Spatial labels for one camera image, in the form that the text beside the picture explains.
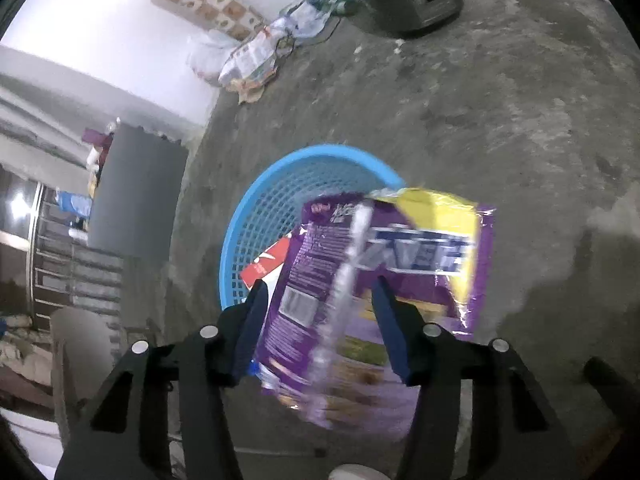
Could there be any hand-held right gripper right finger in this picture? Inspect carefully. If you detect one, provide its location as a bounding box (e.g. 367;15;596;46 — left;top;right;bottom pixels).
370;276;583;480

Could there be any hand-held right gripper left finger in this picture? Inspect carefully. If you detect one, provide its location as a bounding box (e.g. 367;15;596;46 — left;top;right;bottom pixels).
55;277;271;480

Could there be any purple yellow snack packet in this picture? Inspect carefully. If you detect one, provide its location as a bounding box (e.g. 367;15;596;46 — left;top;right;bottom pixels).
252;187;498;443

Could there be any blue plastic basket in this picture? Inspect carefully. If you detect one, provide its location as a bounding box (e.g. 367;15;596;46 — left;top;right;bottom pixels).
219;144;408;311

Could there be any red white packet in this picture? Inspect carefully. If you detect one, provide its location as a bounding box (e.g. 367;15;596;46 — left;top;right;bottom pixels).
240;236;293;292

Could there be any grey cabinet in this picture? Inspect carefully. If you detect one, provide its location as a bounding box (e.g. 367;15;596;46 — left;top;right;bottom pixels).
87;124;190;261

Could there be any metal railing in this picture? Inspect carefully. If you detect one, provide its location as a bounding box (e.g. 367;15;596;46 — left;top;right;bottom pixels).
30;180;126;331

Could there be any pile of papers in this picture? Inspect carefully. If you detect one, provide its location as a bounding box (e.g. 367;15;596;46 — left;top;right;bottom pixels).
218;0;361;106

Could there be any white bag with red print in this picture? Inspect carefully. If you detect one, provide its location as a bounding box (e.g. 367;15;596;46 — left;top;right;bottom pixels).
186;30;241;81

